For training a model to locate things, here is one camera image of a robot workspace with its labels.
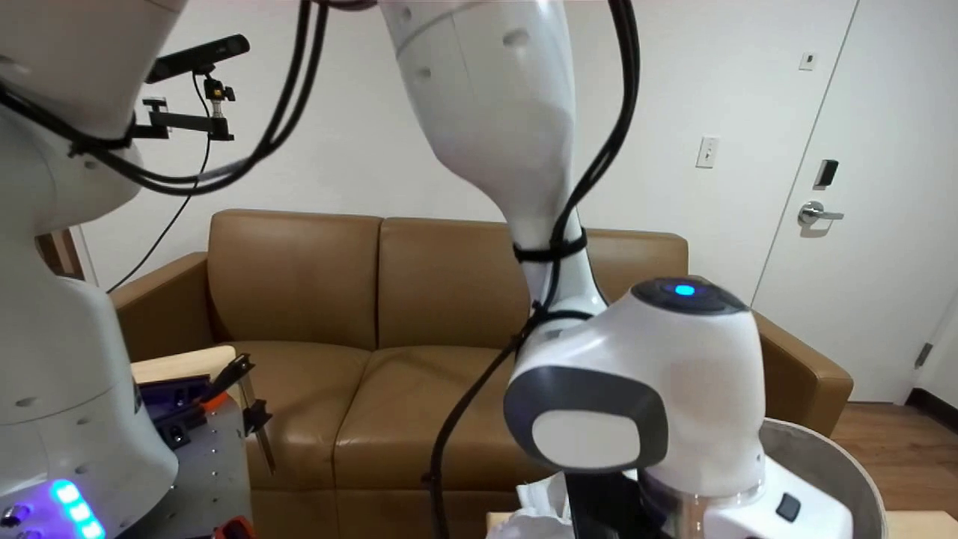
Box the white door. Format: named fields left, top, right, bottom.
left=750, top=0, right=958, bottom=408

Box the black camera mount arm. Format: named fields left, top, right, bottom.
left=128, top=69, right=240, bottom=143

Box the black door keypad lock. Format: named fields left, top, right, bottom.
left=810, top=155, right=840, bottom=193

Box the silver door lever handle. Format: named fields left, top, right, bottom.
left=792, top=199, right=846, bottom=241

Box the black clamp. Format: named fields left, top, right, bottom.
left=198, top=355, right=279, bottom=473

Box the grey perforated mounting board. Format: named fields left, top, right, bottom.
left=117, top=399, right=258, bottom=539

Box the small orange tool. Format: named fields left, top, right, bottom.
left=192, top=390, right=235, bottom=413

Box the thin black camera cable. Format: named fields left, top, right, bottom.
left=102, top=84, right=217, bottom=296

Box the black stereo camera bar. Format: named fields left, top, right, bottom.
left=144, top=33, right=250, bottom=88

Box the brown leather couch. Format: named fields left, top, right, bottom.
left=105, top=208, right=855, bottom=539

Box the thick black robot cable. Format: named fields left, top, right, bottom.
left=423, top=0, right=644, bottom=539

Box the white pair of shorts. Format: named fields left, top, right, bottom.
left=511, top=476, right=577, bottom=539

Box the purple plastic part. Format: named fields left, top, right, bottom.
left=135, top=377, right=217, bottom=425

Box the light wooden side table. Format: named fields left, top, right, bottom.
left=485, top=507, right=958, bottom=539

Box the dark brown wooden frame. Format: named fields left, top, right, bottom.
left=36, top=224, right=87, bottom=281

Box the light wooden board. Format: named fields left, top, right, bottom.
left=128, top=341, right=243, bottom=387

